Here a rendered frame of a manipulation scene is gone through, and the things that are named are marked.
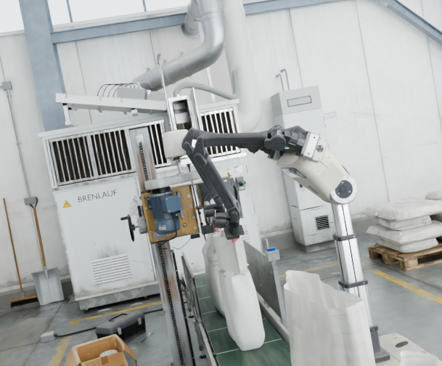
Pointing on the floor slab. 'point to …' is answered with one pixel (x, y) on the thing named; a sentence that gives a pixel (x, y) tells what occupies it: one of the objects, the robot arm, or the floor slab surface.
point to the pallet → (410, 260)
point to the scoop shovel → (48, 284)
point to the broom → (19, 277)
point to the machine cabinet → (128, 201)
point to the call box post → (279, 294)
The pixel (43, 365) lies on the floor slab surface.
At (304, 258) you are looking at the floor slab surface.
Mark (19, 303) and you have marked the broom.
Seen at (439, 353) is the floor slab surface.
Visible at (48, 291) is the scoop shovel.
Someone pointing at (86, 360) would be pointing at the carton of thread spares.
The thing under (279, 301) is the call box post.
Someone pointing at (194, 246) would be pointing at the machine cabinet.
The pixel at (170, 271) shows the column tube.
